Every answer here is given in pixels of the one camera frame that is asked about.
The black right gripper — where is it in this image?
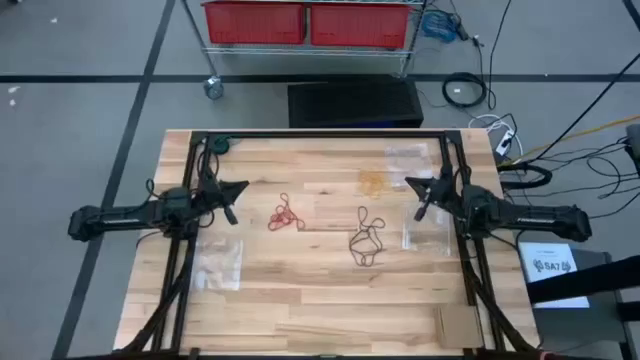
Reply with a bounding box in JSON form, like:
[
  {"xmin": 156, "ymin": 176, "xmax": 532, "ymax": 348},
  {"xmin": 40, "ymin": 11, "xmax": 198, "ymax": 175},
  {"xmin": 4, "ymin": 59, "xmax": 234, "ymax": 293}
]
[{"xmin": 404, "ymin": 169, "xmax": 464, "ymax": 222}]

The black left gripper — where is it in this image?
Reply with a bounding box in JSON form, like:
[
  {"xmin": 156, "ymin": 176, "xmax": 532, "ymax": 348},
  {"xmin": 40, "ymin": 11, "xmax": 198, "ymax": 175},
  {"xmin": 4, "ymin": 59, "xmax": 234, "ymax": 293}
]
[{"xmin": 197, "ymin": 179, "xmax": 250, "ymax": 226}]

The clear plastic zip bag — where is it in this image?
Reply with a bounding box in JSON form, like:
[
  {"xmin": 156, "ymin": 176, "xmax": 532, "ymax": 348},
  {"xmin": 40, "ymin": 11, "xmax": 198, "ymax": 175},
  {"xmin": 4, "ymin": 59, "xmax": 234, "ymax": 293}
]
[
  {"xmin": 384, "ymin": 143, "xmax": 434, "ymax": 189},
  {"xmin": 191, "ymin": 237, "xmax": 245, "ymax": 292},
  {"xmin": 402, "ymin": 204, "xmax": 453, "ymax": 257}
]

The yellow rubber band bunch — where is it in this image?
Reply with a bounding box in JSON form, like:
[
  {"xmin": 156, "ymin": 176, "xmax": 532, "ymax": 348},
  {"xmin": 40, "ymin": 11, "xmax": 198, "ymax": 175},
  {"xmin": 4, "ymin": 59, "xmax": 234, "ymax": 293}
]
[{"xmin": 357, "ymin": 169, "xmax": 391, "ymax": 197}]

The red rubber band bunch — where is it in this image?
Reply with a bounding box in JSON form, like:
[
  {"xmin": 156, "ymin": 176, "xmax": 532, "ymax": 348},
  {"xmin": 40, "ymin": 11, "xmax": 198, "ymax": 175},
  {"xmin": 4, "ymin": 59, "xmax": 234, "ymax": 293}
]
[{"xmin": 267, "ymin": 192, "xmax": 306, "ymax": 232}]

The black rubber band bunch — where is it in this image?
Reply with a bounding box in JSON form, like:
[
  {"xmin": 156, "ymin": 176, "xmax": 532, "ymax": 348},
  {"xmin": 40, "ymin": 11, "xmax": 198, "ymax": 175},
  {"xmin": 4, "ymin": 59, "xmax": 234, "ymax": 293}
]
[{"xmin": 348, "ymin": 205, "xmax": 387, "ymax": 268}]

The white power strip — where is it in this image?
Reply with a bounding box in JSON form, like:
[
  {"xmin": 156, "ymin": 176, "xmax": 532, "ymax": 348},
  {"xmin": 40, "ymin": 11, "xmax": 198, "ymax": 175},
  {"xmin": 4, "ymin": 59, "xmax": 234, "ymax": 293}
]
[{"xmin": 494, "ymin": 128, "xmax": 516, "ymax": 157}]

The black perforated computer case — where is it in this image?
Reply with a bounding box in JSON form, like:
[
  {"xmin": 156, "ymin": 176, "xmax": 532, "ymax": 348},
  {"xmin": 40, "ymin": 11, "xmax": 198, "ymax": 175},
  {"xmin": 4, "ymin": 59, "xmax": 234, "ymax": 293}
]
[{"xmin": 287, "ymin": 77, "xmax": 425, "ymax": 129}]

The brown cardboard box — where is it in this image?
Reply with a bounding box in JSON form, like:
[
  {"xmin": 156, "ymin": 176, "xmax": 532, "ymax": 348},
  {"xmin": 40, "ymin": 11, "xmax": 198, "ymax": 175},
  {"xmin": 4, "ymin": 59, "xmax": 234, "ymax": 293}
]
[{"xmin": 433, "ymin": 304, "xmax": 485, "ymax": 350}]

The white paper sign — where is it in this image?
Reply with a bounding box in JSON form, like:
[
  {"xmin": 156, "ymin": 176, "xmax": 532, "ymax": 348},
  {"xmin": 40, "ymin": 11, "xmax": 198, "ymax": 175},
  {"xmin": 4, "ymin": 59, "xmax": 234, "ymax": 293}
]
[{"xmin": 518, "ymin": 242, "xmax": 591, "ymax": 310}]

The red plastic bin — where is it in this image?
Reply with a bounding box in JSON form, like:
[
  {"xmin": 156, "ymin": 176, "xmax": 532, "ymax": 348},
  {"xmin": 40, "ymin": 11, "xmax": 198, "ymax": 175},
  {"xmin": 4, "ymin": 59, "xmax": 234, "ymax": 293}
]
[
  {"xmin": 308, "ymin": 2, "xmax": 412, "ymax": 50},
  {"xmin": 202, "ymin": 0, "xmax": 307, "ymax": 46}
]

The black beam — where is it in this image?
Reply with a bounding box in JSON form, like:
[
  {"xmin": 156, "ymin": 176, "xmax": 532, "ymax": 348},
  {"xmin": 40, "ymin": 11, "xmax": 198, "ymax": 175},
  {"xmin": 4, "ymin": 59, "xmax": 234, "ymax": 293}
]
[{"xmin": 527, "ymin": 255, "xmax": 640, "ymax": 305}]

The grey side table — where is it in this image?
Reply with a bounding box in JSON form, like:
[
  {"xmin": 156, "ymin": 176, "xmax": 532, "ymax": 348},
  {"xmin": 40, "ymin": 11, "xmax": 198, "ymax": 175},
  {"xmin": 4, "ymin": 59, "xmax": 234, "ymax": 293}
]
[{"xmin": 529, "ymin": 248, "xmax": 631, "ymax": 360}]

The grey box device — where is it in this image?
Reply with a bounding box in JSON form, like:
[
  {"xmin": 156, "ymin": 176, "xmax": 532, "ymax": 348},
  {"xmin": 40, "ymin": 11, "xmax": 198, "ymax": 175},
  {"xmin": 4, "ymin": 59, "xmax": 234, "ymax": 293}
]
[{"xmin": 624, "ymin": 123, "xmax": 640, "ymax": 174}]

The white cable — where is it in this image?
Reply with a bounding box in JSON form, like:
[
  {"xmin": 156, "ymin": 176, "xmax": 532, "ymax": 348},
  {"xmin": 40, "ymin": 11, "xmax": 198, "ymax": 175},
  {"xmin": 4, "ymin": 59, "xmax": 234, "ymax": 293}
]
[{"xmin": 467, "ymin": 113, "xmax": 524, "ymax": 156}]

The thick black cable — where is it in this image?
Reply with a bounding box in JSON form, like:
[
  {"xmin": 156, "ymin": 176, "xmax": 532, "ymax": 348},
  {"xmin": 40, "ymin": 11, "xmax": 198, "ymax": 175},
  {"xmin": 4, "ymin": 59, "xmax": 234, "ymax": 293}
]
[{"xmin": 497, "ymin": 162, "xmax": 554, "ymax": 190}]

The black cable coil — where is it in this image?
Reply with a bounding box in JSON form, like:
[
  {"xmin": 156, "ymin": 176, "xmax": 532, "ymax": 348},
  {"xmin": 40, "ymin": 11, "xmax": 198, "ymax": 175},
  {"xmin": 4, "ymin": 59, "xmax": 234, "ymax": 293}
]
[{"xmin": 441, "ymin": 71, "xmax": 489, "ymax": 109}]

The thin black cable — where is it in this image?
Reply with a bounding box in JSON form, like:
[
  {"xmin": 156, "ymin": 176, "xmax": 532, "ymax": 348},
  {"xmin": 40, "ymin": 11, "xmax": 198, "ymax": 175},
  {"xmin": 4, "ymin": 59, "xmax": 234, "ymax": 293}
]
[{"xmin": 487, "ymin": 0, "xmax": 514, "ymax": 110}]

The chrome wire shelf cart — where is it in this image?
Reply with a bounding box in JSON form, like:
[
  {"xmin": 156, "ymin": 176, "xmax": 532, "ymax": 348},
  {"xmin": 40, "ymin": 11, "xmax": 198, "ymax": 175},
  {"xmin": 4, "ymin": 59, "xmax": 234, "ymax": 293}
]
[{"xmin": 179, "ymin": 0, "xmax": 429, "ymax": 101}]

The yellow cable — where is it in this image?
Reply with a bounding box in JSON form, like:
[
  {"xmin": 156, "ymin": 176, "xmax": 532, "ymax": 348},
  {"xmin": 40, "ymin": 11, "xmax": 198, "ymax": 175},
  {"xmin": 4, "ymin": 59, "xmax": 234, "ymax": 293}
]
[{"xmin": 499, "ymin": 114, "xmax": 640, "ymax": 166}]

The blue cable coil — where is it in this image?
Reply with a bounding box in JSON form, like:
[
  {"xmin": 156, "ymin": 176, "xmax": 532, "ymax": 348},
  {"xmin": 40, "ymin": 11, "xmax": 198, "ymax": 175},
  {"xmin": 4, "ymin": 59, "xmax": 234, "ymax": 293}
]
[{"xmin": 421, "ymin": 9, "xmax": 460, "ymax": 44}]

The long black cable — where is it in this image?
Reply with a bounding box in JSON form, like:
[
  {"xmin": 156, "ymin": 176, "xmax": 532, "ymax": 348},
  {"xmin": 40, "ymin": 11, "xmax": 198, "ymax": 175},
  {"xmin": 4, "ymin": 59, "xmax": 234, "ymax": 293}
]
[{"xmin": 529, "ymin": 64, "xmax": 640, "ymax": 164}]

